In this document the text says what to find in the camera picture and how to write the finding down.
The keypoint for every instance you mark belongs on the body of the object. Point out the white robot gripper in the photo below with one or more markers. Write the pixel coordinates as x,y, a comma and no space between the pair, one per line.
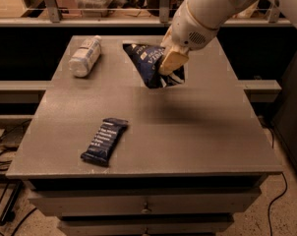
190,30

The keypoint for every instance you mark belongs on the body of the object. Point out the blue Kettle chip bag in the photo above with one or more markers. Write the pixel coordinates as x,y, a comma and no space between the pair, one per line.
147,60

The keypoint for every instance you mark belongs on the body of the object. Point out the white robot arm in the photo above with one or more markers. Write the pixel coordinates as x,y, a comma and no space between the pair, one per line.
228,8

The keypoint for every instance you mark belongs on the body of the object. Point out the blue plastic water bottle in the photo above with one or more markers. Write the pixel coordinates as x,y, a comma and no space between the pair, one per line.
85,56

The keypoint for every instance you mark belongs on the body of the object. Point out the grey drawer cabinet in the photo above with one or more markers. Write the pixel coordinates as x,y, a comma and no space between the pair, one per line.
194,154

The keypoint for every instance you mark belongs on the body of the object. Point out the dark blue snack bar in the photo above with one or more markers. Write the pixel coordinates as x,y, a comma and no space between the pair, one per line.
104,141

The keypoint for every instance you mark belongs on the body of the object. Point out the round drawer knob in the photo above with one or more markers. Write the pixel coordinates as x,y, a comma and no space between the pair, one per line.
146,210

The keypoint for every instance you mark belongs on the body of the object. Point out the black power adapter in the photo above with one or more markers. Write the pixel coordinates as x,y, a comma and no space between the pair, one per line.
12,138

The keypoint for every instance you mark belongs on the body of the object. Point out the grey metal shelf rail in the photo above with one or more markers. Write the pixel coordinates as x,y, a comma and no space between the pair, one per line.
65,13

